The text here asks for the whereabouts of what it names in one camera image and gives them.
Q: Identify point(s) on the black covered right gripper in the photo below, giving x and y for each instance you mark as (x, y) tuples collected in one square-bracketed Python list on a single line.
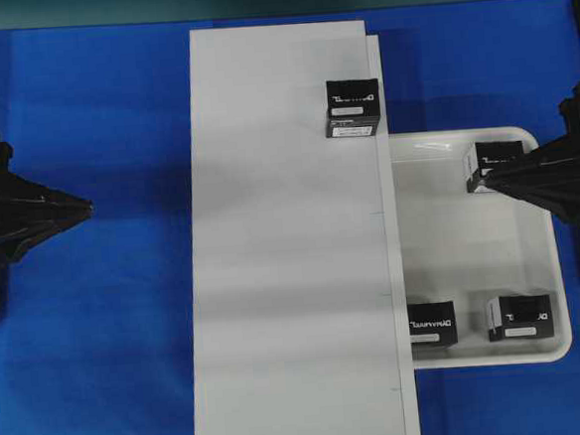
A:
[(547, 177)]

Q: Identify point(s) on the black covered left gripper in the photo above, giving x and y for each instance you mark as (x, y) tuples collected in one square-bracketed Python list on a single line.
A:
[(31, 214)]

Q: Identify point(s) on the black box tray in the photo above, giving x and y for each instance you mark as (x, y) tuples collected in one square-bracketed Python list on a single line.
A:
[(432, 324), (520, 317), (484, 157)]

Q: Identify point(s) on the white plastic tray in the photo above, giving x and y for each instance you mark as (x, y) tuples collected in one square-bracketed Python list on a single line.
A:
[(469, 248)]

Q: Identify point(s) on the black box on base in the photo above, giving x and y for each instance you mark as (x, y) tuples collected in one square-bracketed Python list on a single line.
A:
[(353, 108)]

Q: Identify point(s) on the white base board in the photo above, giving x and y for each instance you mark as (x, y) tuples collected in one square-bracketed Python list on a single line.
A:
[(299, 303)]

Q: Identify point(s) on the blue table cloth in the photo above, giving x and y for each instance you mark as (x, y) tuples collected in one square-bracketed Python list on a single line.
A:
[(95, 328)]

